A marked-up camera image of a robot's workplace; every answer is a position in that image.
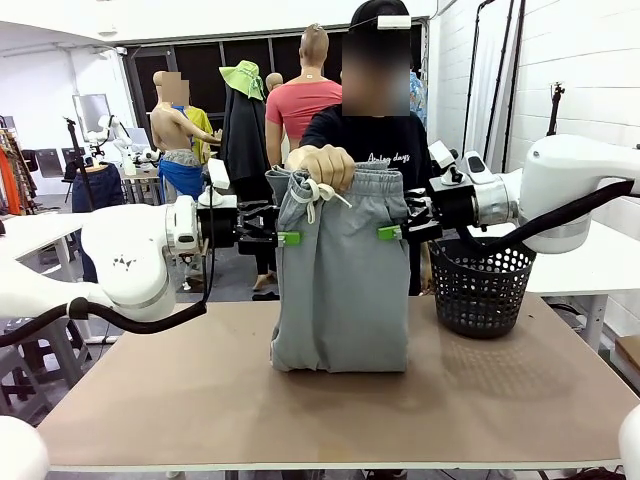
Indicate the black cap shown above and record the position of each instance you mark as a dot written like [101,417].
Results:
[370,10]

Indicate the grey training pants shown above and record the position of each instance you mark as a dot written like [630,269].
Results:
[345,290]

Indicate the bald mannequin head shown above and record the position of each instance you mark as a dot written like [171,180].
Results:
[274,81]

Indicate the mannequin in yellow shirt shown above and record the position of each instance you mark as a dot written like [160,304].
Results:
[200,125]

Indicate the mannequin in pink top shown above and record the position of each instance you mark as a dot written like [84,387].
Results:
[290,107]

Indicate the green sun hat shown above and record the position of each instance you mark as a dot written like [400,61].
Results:
[245,77]

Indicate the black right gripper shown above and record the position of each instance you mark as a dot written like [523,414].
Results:
[457,210]

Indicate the black tripod with camera head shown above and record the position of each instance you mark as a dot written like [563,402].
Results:
[555,110]

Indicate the black stand pole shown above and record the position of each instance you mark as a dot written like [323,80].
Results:
[497,100]
[471,90]
[512,100]

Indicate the small white table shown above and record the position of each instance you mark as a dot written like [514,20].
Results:
[40,230]

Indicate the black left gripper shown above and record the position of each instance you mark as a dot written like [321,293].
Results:
[217,227]

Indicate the shirtless mannequin with blue cloth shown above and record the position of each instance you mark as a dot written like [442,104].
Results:
[167,130]

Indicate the blue jeans on stand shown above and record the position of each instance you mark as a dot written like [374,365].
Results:
[100,187]

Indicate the grey framed board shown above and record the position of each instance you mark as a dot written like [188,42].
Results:
[90,112]

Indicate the mannequin in floral shirt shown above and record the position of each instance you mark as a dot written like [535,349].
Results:
[419,100]

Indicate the white head-mounted device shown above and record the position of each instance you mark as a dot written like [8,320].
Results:
[395,22]

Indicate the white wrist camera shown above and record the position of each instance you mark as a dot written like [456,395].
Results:
[218,175]
[442,155]

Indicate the cardboard box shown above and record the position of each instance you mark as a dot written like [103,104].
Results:
[629,350]

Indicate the grey plastic stool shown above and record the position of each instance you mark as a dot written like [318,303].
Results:
[12,380]
[45,352]

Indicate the black tripod with clamp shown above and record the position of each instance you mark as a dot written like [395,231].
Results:
[75,145]

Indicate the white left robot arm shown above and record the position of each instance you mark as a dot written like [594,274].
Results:
[130,260]

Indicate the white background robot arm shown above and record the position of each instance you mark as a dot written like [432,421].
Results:
[115,132]

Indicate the person's right hand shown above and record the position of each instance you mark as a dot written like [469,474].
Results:
[325,167]

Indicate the mannequin in black coat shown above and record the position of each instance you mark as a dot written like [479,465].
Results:
[242,140]

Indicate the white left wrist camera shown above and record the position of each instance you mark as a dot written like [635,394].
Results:
[218,175]

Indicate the black perforated plastic basket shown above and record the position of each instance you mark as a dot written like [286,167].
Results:
[480,300]

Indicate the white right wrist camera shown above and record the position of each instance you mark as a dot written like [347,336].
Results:
[442,155]

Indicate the person in black t-shirt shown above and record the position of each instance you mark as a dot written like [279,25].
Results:
[330,130]

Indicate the clothes rack with garments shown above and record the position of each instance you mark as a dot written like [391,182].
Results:
[7,175]

